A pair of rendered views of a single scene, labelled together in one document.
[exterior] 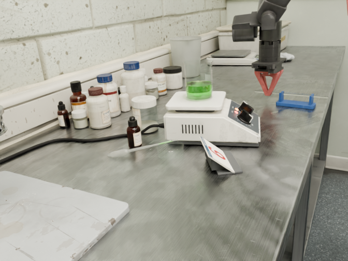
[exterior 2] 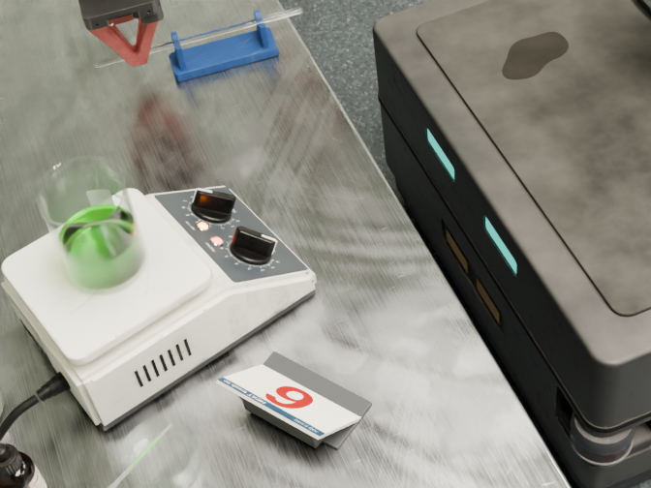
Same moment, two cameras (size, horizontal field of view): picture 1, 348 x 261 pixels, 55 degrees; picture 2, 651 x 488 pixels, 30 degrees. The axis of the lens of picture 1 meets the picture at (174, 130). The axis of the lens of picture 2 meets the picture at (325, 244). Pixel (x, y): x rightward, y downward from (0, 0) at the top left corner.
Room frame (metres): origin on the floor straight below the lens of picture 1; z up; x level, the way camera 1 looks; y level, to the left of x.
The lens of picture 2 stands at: (0.18, 0.22, 1.50)
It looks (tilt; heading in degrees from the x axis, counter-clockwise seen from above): 49 degrees down; 317
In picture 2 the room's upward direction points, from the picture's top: 10 degrees counter-clockwise
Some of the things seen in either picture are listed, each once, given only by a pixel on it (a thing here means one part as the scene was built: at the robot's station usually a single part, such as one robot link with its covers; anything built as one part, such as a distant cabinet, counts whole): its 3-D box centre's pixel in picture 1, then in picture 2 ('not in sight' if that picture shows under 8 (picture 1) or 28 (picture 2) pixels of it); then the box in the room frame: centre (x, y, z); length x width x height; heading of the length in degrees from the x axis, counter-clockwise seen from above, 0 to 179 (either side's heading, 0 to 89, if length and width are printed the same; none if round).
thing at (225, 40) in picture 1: (254, 38); not in sight; (1.86, -0.47, 0.82); 0.37 x 0.31 x 0.14; 148
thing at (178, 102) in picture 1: (197, 100); (106, 272); (0.71, -0.06, 0.83); 0.12 x 0.12 x 0.01; 76
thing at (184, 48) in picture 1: (185, 56); not in sight; (1.38, -0.07, 0.82); 0.18 x 0.13 x 0.15; 7
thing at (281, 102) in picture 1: (295, 99); (221, 44); (0.87, -0.34, 0.77); 0.10 x 0.03 x 0.04; 55
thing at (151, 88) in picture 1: (151, 91); not in sight; (1.04, 0.06, 0.78); 0.05 x 0.05 x 0.05
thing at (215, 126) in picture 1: (209, 118); (148, 289); (0.71, -0.08, 0.79); 0.22 x 0.13 x 0.08; 76
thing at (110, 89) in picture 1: (106, 95); not in sight; (0.91, 0.18, 0.81); 0.06 x 0.06 x 0.11
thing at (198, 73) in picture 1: (198, 81); (97, 230); (0.71, -0.06, 0.88); 0.07 x 0.06 x 0.08; 171
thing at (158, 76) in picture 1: (158, 81); not in sight; (1.10, 0.04, 0.79); 0.05 x 0.05 x 0.09
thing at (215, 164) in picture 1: (219, 153); (294, 393); (0.56, -0.08, 0.77); 0.09 x 0.06 x 0.04; 4
